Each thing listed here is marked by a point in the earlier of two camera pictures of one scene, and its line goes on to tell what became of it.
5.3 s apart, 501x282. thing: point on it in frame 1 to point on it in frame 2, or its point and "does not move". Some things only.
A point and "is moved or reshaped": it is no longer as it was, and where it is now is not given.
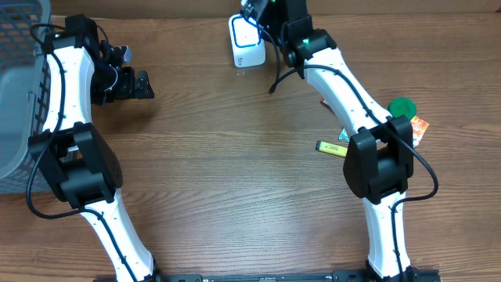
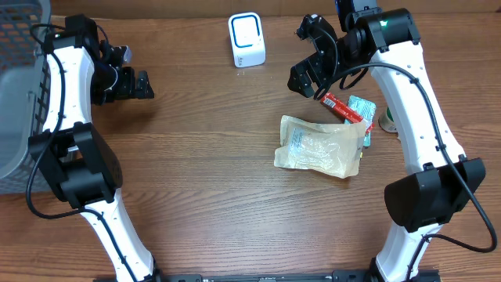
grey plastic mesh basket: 24,26 does not move
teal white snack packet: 343,135 is moved or reshaped
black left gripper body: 108,82 does not move
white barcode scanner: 248,47 does not move
